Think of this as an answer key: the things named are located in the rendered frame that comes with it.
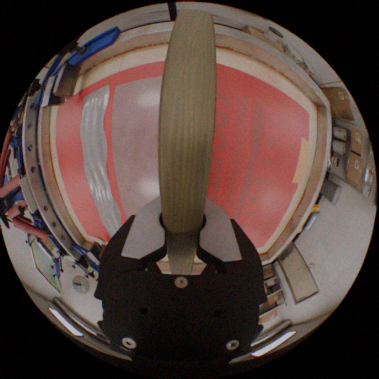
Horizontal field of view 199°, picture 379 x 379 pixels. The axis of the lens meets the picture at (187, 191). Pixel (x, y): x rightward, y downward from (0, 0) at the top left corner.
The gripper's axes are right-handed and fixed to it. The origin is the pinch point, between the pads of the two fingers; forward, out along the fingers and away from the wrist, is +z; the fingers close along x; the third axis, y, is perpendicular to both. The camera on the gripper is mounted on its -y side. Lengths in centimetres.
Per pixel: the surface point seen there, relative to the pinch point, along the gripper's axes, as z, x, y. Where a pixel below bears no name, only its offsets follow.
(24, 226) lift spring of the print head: -15, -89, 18
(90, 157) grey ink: 4.4, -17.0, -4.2
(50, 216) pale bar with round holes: -1.4, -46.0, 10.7
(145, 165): 5.0, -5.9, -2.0
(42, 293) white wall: -187, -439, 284
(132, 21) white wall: 81, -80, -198
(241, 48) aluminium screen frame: 3.9, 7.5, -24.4
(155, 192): 4.9, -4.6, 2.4
